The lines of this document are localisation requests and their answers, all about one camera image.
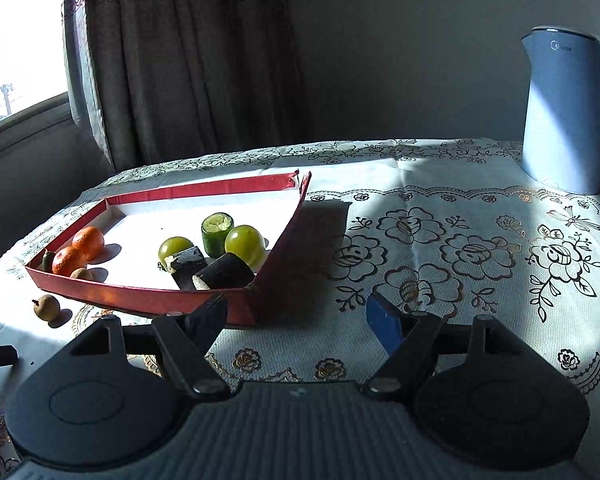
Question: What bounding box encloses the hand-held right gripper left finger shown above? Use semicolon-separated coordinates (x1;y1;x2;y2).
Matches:
67;292;231;402

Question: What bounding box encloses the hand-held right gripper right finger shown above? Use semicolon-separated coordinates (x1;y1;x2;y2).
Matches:
362;291;529;402

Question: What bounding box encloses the dark eggplant piece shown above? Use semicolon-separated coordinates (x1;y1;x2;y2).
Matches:
164;246;207;276
192;252;256;291

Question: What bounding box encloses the green tomato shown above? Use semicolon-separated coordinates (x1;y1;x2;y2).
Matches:
224;225;267;268
158;236;193;268

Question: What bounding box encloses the red cardboard box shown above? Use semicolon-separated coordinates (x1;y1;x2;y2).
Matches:
25;170;312;328

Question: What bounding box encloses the orange mandarin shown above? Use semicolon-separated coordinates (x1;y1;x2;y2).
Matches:
72;226;105;261
52;246;88;277

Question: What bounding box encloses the dark brown curtain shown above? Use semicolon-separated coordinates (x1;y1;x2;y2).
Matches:
80;0;311;168

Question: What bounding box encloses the blue electric kettle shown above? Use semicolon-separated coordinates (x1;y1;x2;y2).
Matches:
520;25;600;196

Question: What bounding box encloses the sheer patterned curtain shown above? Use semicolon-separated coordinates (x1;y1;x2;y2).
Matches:
62;0;116;171

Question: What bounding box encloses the window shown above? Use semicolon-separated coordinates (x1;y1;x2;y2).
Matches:
0;0;81;161

